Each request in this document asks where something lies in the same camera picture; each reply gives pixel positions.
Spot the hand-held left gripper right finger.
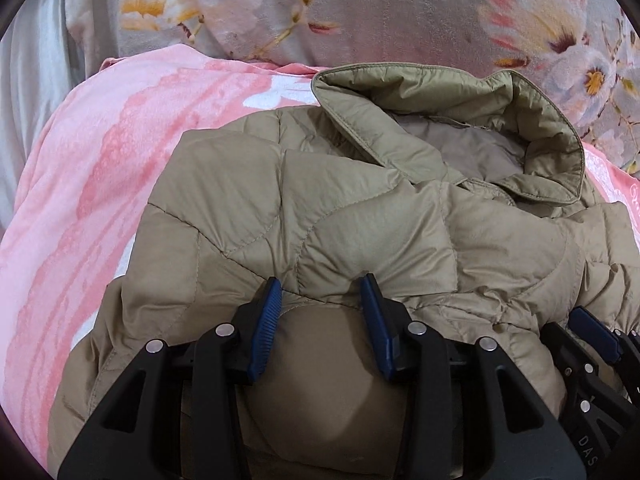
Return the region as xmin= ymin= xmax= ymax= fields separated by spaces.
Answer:
xmin=359 ymin=272 xmax=587 ymax=480

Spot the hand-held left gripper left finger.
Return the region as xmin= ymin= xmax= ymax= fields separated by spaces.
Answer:
xmin=57 ymin=276 xmax=285 ymax=480

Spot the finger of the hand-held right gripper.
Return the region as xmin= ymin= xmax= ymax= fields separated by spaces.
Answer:
xmin=569 ymin=306 xmax=640 ymax=367
xmin=541 ymin=321 xmax=608 ymax=411

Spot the beige quilted puffer jacket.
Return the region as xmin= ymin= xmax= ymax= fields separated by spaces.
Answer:
xmin=47 ymin=61 xmax=640 ymax=480

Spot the pink plush blanket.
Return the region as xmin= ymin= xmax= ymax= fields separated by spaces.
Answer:
xmin=0 ymin=43 xmax=640 ymax=478

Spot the grey floral blanket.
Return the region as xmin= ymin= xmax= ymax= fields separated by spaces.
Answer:
xmin=62 ymin=0 xmax=640 ymax=177

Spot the white satin sheet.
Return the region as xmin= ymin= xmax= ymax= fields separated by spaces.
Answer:
xmin=0 ymin=0 xmax=108 ymax=241

